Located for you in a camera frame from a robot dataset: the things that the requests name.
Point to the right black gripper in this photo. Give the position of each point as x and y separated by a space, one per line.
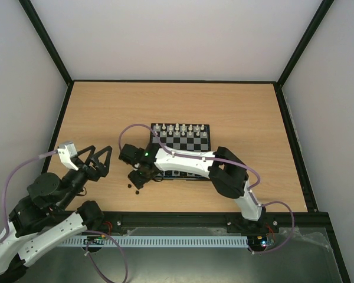
138 180

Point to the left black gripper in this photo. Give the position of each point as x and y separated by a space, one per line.
102 169

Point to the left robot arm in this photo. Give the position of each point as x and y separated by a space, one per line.
32 229

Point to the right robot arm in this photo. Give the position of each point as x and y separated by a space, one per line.
228 174

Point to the left controller board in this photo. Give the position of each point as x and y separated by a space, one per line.
99 240

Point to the controller board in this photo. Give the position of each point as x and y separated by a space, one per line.
99 240
262 240

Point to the right controller board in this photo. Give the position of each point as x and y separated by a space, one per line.
262 240

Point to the black and grey chessboard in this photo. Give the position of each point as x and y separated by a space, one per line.
189 143

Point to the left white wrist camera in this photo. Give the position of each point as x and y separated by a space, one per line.
66 151

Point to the grey slotted cable duct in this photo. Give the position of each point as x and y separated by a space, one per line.
164 242

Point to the black frame post left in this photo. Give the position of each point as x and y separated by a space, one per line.
46 39

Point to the black frame post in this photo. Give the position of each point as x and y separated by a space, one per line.
46 39
310 31

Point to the black frame post right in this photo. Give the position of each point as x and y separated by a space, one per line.
310 31

